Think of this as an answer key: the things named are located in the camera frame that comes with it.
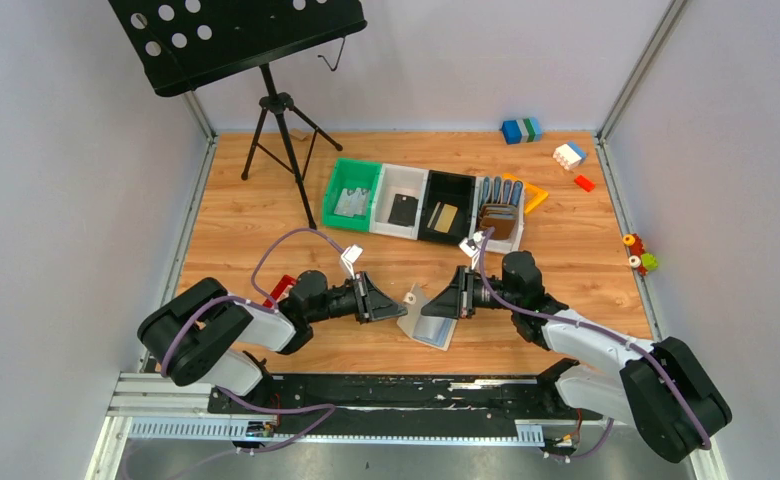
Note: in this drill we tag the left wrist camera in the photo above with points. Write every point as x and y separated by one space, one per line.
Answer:
348 258

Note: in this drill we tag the white plastic bin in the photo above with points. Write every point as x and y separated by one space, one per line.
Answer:
395 179

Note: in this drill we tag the black music stand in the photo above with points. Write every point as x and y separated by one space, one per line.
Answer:
184 45

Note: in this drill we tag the colourful toy vehicle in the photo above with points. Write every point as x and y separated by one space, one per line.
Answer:
639 259

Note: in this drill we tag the blue card holders row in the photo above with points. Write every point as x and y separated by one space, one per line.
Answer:
504 190

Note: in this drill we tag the white bin with holders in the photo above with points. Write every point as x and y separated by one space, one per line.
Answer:
512 242

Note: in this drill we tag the blue green toy block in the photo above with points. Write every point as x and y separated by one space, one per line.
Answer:
524 130

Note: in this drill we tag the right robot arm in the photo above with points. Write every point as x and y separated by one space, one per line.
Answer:
660 388

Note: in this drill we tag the gold card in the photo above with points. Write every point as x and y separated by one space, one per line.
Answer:
442 217

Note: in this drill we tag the beige card holder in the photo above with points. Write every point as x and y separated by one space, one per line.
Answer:
435 332

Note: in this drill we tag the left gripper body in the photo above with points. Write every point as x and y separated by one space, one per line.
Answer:
364 298

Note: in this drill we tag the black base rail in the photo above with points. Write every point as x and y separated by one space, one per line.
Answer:
500 409

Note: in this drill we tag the orange toy frame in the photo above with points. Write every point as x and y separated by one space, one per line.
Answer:
534 195

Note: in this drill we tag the black plastic bin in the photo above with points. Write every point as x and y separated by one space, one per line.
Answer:
450 188

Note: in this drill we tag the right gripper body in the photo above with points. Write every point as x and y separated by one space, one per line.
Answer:
465 292

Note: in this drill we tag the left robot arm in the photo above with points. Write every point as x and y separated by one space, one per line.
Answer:
192 335

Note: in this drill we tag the red object under arm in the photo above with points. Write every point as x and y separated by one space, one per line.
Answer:
280 291

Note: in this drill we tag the black card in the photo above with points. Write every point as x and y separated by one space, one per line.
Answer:
403 210

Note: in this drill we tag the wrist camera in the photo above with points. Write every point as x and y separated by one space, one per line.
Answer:
348 258
473 248

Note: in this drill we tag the brown card holder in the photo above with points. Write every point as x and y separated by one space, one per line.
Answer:
502 218

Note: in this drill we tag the green plastic bin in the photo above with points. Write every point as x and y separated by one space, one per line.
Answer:
350 173

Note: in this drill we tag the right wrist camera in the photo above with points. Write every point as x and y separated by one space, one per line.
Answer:
473 248

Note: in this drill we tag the white blue toy block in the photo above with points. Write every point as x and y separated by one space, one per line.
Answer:
569 155

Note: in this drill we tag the grey cards in green bin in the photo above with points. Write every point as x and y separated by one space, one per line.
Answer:
353 202

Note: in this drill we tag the red toy brick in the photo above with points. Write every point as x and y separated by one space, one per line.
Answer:
584 183

